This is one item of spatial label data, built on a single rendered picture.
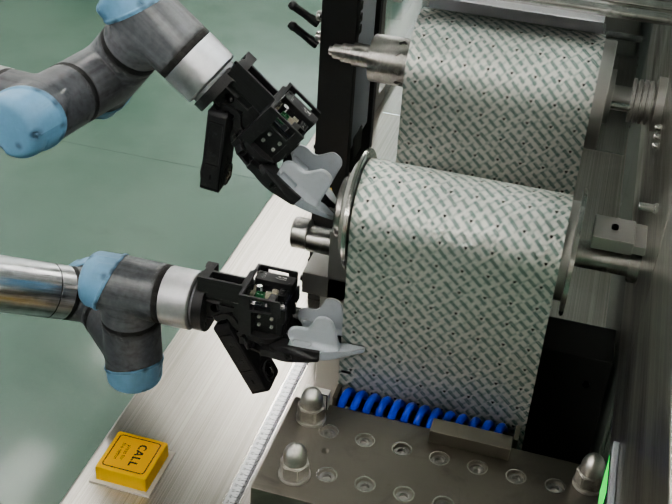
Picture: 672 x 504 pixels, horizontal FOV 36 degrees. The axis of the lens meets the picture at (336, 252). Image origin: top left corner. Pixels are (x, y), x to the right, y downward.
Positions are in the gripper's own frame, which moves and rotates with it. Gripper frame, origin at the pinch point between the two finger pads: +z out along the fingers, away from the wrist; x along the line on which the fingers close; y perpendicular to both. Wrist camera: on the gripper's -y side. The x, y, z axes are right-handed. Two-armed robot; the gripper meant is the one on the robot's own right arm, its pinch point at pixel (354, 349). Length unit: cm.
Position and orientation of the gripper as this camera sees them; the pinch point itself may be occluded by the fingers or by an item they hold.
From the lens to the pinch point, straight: 127.8
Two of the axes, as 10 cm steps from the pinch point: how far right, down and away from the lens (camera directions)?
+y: 0.5, -8.3, -5.5
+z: 9.6, 2.0, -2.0
